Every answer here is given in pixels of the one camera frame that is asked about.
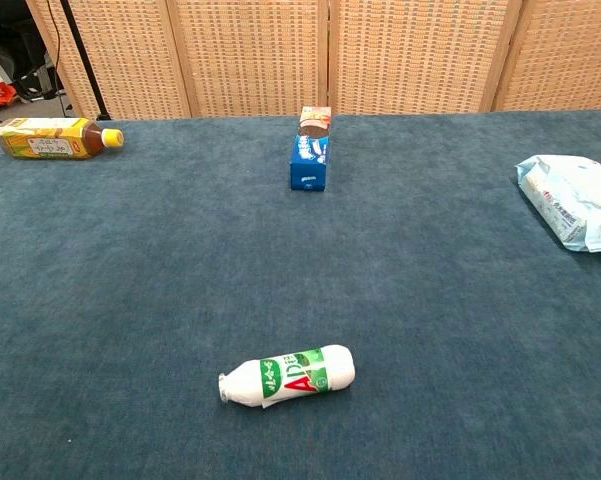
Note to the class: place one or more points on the blue carpet table cover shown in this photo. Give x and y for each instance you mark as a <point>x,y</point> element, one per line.
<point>180,275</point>

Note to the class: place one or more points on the light blue wet wipes pack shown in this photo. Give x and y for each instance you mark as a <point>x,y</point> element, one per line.
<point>575,200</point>

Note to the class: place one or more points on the black office chair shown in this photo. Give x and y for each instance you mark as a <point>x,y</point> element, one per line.
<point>27,75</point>

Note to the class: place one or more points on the tea bottle yellow label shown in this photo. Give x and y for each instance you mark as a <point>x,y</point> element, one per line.
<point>50,140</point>

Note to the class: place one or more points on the blue cookie box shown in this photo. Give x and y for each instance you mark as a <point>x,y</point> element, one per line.
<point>308,165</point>

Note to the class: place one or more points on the wicker folding screen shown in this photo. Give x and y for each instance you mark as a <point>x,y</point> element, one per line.
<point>250,55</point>

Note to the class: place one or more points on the white milk bottle green label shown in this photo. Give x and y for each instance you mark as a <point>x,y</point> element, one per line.
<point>290,377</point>

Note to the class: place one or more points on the black tripod stand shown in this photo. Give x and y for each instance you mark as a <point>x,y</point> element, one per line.
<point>82,55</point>

